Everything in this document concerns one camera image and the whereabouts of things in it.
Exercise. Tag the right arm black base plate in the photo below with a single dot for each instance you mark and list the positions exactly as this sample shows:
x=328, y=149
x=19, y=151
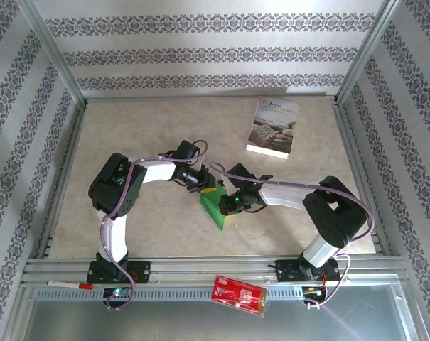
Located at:
x=287, y=271

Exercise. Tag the grey metal sheet shelf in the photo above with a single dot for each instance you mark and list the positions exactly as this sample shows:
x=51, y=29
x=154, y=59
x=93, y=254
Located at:
x=165, y=323

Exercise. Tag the aluminium mounting rail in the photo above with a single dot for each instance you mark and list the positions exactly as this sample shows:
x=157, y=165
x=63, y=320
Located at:
x=207, y=266

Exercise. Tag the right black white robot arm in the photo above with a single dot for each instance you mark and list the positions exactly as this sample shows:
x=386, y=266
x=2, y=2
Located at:
x=332, y=213

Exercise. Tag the aluminium frame post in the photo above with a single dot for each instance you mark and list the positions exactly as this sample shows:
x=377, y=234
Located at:
x=55, y=53
x=366, y=53

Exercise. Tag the red white marker pen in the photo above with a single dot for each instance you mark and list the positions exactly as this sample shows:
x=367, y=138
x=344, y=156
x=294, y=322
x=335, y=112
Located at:
x=67, y=283

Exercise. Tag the green square paper sheet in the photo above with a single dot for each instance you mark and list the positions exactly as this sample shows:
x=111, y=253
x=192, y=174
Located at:
x=213, y=209

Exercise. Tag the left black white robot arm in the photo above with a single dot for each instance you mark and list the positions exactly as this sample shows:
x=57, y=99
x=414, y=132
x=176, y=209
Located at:
x=115, y=184

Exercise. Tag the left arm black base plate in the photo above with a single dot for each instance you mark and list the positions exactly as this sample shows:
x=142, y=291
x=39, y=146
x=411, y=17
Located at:
x=140, y=271

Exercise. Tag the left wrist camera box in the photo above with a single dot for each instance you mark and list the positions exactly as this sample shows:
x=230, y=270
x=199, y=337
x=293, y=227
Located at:
x=186, y=151

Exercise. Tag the aluminium table edge rail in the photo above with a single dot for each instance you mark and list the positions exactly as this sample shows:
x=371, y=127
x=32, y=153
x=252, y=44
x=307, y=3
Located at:
x=200, y=97
x=69, y=160
x=355, y=160

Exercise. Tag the white paperback book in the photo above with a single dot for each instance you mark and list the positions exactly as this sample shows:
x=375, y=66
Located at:
x=273, y=124

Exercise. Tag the small control board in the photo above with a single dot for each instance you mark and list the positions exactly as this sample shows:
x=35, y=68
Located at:
x=312, y=292
x=118, y=292

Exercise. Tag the red snack packet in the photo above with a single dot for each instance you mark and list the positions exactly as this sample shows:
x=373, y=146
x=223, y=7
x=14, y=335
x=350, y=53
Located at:
x=239, y=295

